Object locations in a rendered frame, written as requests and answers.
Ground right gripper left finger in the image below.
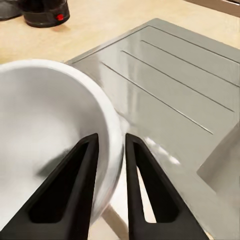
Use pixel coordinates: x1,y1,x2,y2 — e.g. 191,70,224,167
0,133,99,240

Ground coffee cup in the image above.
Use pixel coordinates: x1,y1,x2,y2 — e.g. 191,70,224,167
0,59,124,232

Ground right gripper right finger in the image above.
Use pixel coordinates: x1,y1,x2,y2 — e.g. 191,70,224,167
125,133,210,240

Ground electric kettle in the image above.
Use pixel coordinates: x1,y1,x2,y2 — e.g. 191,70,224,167
17,0,70,28

